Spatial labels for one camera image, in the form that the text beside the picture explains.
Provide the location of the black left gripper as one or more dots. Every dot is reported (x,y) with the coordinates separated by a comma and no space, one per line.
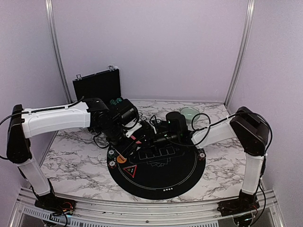
(125,149)

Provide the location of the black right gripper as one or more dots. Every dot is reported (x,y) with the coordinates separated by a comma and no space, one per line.
(150,137)

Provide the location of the orange big blind button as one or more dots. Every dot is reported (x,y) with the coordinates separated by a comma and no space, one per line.
(120,159)

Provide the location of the green 50 chip stack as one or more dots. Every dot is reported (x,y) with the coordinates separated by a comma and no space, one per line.
(111,154)

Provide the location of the red triangular all-in marker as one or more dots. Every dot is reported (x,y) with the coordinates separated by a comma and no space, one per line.
(131,170)

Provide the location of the red playing card deck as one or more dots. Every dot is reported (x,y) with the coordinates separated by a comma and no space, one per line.
(136,140)

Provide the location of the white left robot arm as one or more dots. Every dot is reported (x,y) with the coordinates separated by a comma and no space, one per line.
(117,124)

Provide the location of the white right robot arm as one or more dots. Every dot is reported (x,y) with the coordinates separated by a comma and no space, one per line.
(251,130)

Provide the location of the round black poker mat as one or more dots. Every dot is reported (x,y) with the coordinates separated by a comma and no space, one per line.
(170,172)

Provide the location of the green chip row left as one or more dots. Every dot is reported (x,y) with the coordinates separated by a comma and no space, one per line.
(113,102)

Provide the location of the green glass bowl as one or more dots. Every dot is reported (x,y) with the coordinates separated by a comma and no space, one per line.
(189,113)

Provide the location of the black poker chip case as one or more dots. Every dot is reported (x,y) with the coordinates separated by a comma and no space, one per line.
(104,85)

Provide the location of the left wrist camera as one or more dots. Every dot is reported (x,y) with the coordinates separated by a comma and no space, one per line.
(125,114)

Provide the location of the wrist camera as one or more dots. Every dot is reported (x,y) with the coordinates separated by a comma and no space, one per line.
(177,127)
(125,114)

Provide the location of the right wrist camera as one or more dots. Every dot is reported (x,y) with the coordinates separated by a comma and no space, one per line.
(177,127)

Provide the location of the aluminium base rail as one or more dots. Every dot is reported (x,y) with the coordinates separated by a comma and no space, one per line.
(101,213)

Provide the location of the left aluminium frame post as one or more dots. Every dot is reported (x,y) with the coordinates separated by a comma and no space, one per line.
(56,49)

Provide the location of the aluminium frame post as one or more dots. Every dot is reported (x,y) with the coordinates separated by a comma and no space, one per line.
(242,49)
(56,49)

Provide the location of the right aluminium frame post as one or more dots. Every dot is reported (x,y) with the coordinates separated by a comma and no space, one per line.
(242,49)

